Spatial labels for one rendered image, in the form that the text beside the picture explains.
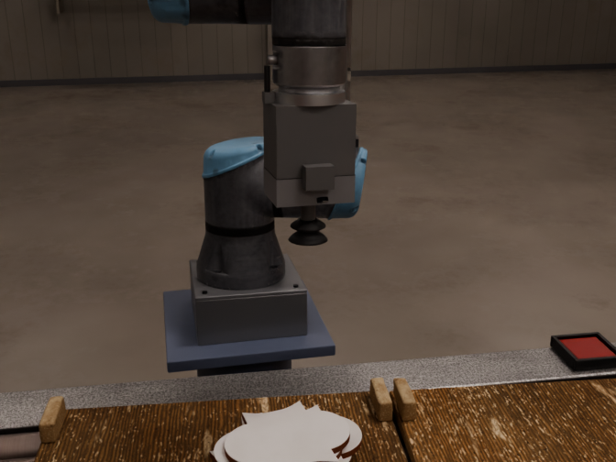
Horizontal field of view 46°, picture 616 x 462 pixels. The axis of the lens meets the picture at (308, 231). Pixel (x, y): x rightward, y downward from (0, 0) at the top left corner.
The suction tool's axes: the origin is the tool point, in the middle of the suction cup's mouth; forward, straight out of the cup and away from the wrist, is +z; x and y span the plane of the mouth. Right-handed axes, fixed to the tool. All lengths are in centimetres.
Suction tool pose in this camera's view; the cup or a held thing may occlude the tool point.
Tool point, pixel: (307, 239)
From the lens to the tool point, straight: 79.6
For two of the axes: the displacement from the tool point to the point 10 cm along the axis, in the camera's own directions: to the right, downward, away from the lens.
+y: 9.6, -0.8, 2.5
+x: -2.6, -2.9, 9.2
